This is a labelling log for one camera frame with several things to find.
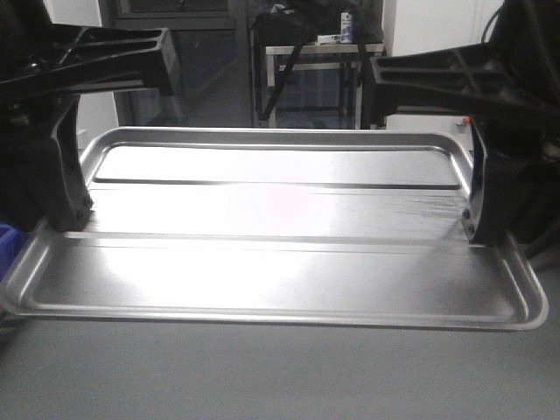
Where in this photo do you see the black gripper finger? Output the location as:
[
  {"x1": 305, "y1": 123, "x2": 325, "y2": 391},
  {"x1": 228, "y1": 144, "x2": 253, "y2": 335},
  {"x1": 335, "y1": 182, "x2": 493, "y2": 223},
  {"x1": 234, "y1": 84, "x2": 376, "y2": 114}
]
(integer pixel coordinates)
[
  {"x1": 1, "y1": 25, "x2": 179, "y2": 103},
  {"x1": 45, "y1": 94, "x2": 93, "y2": 231},
  {"x1": 462, "y1": 119, "x2": 511, "y2": 246},
  {"x1": 366, "y1": 44, "x2": 559, "y2": 130}
]

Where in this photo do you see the silver metal tray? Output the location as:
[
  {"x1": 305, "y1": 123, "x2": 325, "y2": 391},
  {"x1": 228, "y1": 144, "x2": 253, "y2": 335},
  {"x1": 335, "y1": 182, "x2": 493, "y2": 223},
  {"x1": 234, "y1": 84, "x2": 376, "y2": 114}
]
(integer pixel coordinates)
[{"x1": 1, "y1": 127, "x2": 549, "y2": 331}]

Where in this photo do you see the blue bin lower left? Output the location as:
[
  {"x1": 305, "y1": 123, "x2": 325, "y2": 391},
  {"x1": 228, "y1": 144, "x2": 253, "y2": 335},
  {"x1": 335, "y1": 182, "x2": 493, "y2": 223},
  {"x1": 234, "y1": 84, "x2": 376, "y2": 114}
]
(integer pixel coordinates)
[{"x1": 0, "y1": 223, "x2": 29, "y2": 278}]

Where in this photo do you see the metal glass cart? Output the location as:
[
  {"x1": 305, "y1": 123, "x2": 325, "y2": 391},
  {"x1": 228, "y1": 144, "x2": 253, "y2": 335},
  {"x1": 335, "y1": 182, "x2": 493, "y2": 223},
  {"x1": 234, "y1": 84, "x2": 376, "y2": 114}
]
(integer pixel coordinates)
[{"x1": 250, "y1": 7, "x2": 384, "y2": 130}]

